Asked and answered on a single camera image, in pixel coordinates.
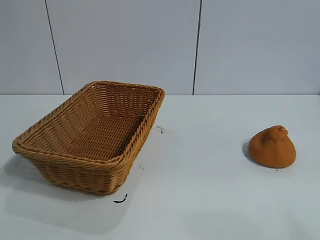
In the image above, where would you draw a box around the tan woven wicker basket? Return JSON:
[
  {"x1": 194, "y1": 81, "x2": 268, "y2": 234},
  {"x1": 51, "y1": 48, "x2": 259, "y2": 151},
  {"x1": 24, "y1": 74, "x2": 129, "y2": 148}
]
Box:
[{"x1": 11, "y1": 80, "x2": 166, "y2": 196}]

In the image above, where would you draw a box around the orange knobbed citrus fruit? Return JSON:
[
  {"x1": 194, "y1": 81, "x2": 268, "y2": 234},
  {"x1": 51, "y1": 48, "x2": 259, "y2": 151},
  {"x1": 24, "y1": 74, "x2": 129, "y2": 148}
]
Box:
[{"x1": 248, "y1": 124, "x2": 297, "y2": 169}]

